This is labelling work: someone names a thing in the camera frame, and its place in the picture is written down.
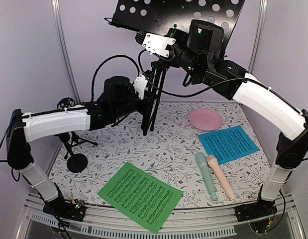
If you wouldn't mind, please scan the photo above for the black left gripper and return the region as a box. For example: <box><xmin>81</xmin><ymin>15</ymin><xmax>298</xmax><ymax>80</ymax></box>
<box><xmin>113</xmin><ymin>87</ymin><xmax>159</xmax><ymax>120</ymax></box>

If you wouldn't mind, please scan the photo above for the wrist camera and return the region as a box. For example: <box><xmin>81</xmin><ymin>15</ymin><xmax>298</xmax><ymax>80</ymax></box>
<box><xmin>135</xmin><ymin>31</ymin><xmax>176</xmax><ymax>58</ymax></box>
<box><xmin>132</xmin><ymin>73</ymin><xmax>150</xmax><ymax>100</ymax></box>

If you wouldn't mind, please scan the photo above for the black shock-mount tripod stand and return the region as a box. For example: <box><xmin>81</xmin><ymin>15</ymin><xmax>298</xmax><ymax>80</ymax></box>
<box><xmin>54</xmin><ymin>98</ymin><xmax>98</xmax><ymax>159</ymax></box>

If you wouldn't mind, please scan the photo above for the blue sheet music paper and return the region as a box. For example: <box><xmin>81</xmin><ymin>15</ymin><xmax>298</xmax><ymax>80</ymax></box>
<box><xmin>198</xmin><ymin>126</ymin><xmax>259</xmax><ymax>165</ymax></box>

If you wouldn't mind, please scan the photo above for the green sheet music paper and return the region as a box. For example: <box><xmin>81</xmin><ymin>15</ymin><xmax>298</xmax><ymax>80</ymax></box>
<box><xmin>98</xmin><ymin>163</ymin><xmax>183</xmax><ymax>234</ymax></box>

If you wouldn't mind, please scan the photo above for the pink plate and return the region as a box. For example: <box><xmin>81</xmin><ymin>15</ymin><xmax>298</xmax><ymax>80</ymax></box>
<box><xmin>189</xmin><ymin>108</ymin><xmax>222</xmax><ymax>131</ymax></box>

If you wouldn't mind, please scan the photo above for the black music stand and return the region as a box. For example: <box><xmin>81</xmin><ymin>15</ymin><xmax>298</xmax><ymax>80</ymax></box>
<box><xmin>104</xmin><ymin>0</ymin><xmax>246</xmax><ymax>136</ymax></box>

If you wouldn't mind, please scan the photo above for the aluminium front rail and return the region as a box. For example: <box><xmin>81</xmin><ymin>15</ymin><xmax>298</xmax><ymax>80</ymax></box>
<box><xmin>16</xmin><ymin>193</ymin><xmax>308</xmax><ymax>239</ymax></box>

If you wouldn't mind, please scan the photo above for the pink toy microphone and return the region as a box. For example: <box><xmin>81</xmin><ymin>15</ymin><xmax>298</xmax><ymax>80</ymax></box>
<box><xmin>206</xmin><ymin>155</ymin><xmax>236</xmax><ymax>200</ymax></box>

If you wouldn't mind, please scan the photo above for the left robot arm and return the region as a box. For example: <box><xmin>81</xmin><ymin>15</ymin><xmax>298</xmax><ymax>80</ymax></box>
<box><xmin>0</xmin><ymin>60</ymin><xmax>156</xmax><ymax>222</ymax></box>

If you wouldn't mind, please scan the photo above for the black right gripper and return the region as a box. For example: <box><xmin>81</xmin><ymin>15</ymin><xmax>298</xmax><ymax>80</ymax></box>
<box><xmin>156</xmin><ymin>27</ymin><xmax>202</xmax><ymax>80</ymax></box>

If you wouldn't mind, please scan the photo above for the black round-base mic stand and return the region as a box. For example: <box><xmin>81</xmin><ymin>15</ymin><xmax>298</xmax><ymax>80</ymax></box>
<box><xmin>56</xmin><ymin>131</ymin><xmax>88</xmax><ymax>173</ymax></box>

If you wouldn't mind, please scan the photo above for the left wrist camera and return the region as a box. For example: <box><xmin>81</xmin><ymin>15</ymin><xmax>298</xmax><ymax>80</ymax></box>
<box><xmin>132</xmin><ymin>73</ymin><xmax>150</xmax><ymax>100</ymax></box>

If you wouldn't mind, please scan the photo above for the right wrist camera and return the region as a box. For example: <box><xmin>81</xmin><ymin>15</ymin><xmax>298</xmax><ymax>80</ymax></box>
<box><xmin>135</xmin><ymin>31</ymin><xmax>176</xmax><ymax>58</ymax></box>

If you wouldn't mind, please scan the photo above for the teal toy microphone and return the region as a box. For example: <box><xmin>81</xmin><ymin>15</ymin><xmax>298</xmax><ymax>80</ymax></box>
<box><xmin>195</xmin><ymin>152</ymin><xmax>218</xmax><ymax>201</ymax></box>

